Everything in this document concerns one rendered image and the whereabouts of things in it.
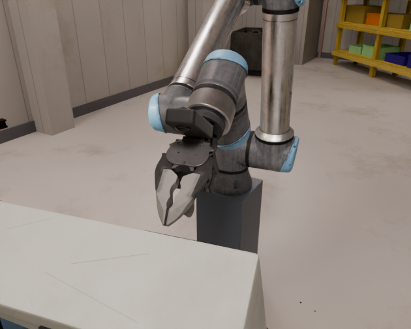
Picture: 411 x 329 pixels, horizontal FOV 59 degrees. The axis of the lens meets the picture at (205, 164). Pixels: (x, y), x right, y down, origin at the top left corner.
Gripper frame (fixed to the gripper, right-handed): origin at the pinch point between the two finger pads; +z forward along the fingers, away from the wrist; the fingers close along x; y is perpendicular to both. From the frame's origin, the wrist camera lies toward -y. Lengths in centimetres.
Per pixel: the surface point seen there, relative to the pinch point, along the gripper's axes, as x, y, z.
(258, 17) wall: 127, 395, -643
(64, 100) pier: 238, 199, -196
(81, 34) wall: 253, 180, -280
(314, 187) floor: -23, 201, -135
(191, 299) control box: -13.0, -21.7, 15.4
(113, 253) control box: -6.1, -21.7, 13.5
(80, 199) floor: 138, 166, -74
